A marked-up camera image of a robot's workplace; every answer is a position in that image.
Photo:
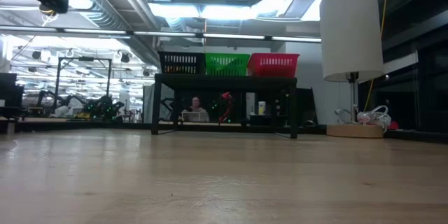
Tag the black plastic basket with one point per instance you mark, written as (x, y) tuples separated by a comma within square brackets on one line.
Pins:
[(182, 59)]

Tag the green plastic basket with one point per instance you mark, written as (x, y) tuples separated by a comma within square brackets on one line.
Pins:
[(227, 64)]

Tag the red plastic basket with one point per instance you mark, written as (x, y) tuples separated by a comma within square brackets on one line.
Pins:
[(273, 66)]

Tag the red background desk lamp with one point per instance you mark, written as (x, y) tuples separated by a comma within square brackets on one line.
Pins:
[(227, 95)]

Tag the black background monitor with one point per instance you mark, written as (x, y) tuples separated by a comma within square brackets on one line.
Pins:
[(8, 91)]

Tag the background robot arms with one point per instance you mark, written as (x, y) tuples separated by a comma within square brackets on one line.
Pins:
[(101, 106)]

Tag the long ceiling light bar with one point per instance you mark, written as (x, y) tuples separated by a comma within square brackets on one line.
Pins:
[(231, 36)]

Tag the person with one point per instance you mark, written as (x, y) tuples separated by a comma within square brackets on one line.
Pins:
[(196, 113)]

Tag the black mesh shelf riser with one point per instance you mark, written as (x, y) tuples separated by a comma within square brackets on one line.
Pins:
[(227, 81)]

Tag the white cup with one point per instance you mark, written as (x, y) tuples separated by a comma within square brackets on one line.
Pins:
[(262, 108)]

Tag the metal lamp pole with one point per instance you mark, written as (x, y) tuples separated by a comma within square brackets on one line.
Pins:
[(354, 91)]

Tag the round wooden lamp base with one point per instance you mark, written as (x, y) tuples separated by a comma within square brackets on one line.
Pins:
[(353, 131)]

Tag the black background gantry frame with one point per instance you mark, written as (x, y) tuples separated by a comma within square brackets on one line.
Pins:
[(85, 58)]

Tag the black table frame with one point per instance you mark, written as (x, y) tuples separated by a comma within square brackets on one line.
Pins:
[(70, 125)]

